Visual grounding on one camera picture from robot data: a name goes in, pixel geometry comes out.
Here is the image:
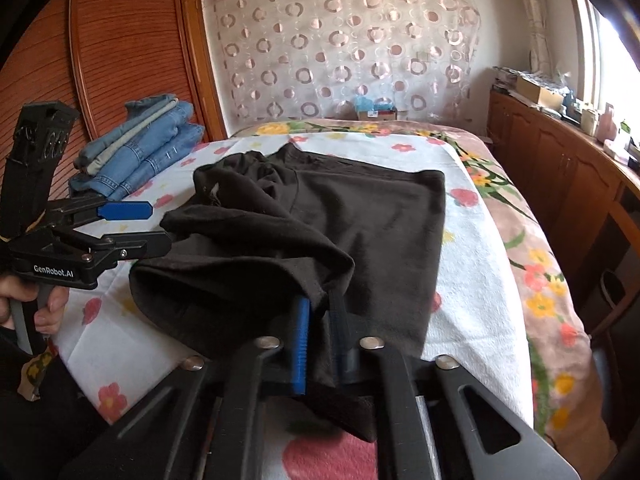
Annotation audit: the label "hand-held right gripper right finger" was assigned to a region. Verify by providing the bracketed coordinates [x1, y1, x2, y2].
[327, 297, 581, 480]

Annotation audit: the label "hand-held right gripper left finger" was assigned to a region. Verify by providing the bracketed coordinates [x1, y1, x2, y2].
[60, 295, 313, 480]

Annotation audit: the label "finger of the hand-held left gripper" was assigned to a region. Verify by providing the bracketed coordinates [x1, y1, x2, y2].
[75, 230, 174, 264]
[70, 199, 154, 226]

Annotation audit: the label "black pants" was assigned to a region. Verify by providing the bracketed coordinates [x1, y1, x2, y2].
[129, 142, 447, 443]

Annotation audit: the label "person's left forearm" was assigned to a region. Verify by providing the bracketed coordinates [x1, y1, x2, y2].
[0, 327, 108, 480]

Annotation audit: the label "person's left hand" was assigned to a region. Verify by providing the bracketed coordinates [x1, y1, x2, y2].
[0, 275, 72, 337]

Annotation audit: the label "wooden slatted wardrobe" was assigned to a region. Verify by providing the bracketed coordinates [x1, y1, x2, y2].
[0, 0, 228, 201]

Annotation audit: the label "pink floral blanket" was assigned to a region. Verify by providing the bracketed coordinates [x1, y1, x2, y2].
[17, 117, 616, 461]

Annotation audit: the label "cardboard box with blue packets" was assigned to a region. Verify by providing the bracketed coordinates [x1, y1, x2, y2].
[352, 97, 401, 122]

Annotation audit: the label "circle-patterned sheer curtain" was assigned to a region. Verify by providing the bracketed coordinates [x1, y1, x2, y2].
[202, 0, 483, 125]

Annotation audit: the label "wooden side cabinet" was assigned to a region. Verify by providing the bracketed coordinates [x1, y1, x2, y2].
[487, 87, 640, 286]

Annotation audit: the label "white patterned window curtain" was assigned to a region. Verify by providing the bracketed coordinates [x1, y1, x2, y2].
[505, 0, 557, 75]

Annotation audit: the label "window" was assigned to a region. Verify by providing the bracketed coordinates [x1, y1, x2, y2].
[570, 0, 640, 116]

